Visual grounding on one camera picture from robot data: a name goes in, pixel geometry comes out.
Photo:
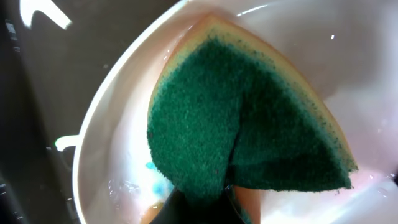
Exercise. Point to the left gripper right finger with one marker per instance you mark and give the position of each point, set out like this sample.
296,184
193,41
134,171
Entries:
229,210

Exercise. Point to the large brown serving tray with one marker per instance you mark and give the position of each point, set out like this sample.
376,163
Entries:
54,57

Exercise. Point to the white plate top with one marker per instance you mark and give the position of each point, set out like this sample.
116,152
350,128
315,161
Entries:
346,49

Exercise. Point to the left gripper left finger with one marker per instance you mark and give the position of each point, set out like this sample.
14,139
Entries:
175,210

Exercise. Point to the green yellow sponge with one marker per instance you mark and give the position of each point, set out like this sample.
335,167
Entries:
229,110

